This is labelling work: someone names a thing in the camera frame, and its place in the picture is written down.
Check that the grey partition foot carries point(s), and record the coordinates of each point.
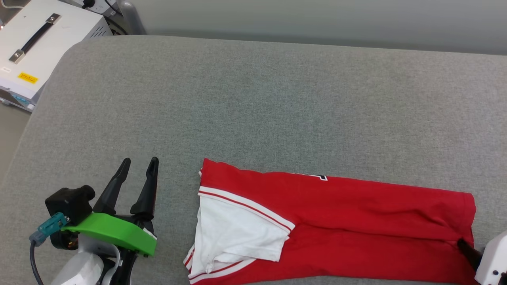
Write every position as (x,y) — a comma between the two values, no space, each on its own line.
(132,18)

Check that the red and white basketball jersey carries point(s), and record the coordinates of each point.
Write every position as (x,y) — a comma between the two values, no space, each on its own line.
(356,217)

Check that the black power plug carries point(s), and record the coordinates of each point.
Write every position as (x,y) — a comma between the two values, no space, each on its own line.
(88,3)

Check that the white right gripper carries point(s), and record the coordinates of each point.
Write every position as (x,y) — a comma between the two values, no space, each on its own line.
(495,261)

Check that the white partition panel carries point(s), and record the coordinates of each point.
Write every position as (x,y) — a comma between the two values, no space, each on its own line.
(317,19)

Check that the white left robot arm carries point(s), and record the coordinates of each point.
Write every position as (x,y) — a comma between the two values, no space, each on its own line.
(79,271)

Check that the white power strip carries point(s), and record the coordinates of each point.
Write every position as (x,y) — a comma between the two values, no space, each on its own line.
(99,8)

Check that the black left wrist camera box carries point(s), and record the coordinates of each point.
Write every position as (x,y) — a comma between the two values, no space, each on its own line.
(67,204)

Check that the white equipment case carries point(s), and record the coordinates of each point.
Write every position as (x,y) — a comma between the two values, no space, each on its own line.
(59,47)

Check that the green and white left gripper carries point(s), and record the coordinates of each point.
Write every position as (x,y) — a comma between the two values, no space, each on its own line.
(115,233)

